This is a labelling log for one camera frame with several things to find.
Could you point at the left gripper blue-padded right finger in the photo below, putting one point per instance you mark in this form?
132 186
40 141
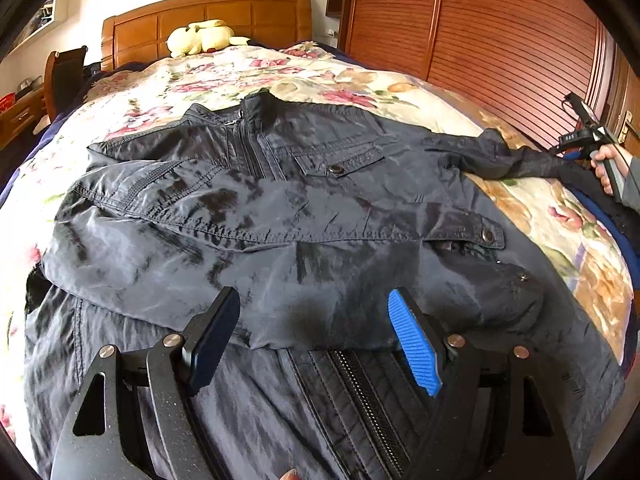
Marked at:
495 418

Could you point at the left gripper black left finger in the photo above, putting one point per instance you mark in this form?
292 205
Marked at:
103 435

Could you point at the black jacket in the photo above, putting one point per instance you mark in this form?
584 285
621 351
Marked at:
313 213

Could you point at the person's right forearm grey sleeve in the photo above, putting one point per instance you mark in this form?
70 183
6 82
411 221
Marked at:
630 170

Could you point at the person's right hand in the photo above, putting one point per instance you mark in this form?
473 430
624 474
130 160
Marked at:
611 164

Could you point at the floral bed blanket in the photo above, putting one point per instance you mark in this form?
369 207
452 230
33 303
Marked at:
583 243

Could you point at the wooden louvered wardrobe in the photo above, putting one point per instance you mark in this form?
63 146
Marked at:
516 59

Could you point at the long wooden desk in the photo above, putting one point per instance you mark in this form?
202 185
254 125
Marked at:
26 112

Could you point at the wooden chair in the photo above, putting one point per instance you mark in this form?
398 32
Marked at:
62 79

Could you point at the red bowl on desk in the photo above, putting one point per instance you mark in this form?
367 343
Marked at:
7 101

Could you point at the yellow plush toy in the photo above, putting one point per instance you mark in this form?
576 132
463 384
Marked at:
202 37

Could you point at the white wall shelf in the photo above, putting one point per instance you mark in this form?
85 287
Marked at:
48 17

